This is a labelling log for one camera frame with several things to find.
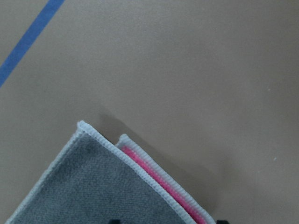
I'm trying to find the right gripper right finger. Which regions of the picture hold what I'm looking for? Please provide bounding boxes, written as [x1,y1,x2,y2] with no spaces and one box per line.
[216,220,228,224]

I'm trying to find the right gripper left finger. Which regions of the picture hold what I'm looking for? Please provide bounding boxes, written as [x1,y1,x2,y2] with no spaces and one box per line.
[110,219,121,224]

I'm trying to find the pink and grey towel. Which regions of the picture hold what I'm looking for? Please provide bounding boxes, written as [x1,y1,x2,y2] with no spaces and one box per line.
[7,121,214,224]

